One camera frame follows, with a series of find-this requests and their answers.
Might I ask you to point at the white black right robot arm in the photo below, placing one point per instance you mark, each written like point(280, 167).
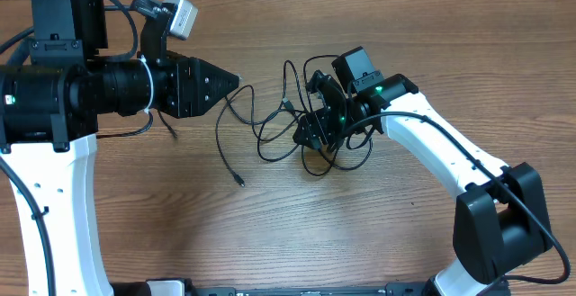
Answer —
point(501, 219)

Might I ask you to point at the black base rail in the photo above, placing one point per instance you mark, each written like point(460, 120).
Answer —
point(310, 290)

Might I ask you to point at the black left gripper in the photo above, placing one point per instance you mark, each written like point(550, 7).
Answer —
point(187, 85)

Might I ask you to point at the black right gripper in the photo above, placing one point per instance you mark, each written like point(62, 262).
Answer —
point(319, 128)

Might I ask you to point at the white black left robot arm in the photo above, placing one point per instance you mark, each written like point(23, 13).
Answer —
point(79, 60)

